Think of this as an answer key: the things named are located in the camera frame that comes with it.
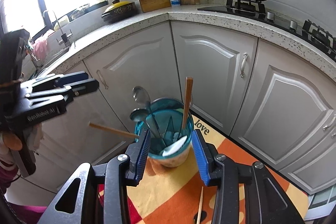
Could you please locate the steel spoon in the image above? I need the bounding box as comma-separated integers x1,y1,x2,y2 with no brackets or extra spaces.
132,86,161,138
129,108,161,138

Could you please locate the light wooden chopstick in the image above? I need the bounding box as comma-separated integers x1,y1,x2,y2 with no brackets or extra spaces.
195,187,204,224

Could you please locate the pink sleeve forearm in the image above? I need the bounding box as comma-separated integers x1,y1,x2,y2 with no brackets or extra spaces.
1,161,55,223

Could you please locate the white gloved left hand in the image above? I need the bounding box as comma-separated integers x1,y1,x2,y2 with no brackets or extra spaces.
1,123,43,170

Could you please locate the chrome sink faucet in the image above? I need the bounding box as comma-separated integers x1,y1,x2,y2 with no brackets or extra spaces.
52,12,73,48

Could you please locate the dark brown wooden chopstick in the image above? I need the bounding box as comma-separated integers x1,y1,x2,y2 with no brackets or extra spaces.
88,122,139,139

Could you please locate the orange yellow patterned mat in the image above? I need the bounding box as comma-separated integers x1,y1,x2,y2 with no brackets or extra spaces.
98,113,309,224

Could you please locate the yellow lid black pot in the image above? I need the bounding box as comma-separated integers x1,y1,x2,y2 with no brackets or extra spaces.
101,0,139,24

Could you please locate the teal rim floral utensil cup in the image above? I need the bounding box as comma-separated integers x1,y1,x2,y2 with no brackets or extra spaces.
134,97,194,168

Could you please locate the grey cabinet door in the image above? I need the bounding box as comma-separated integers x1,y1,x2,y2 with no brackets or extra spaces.
171,22,257,135

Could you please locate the black gas stove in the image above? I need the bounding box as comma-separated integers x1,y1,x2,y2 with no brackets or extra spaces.
198,0,335,60

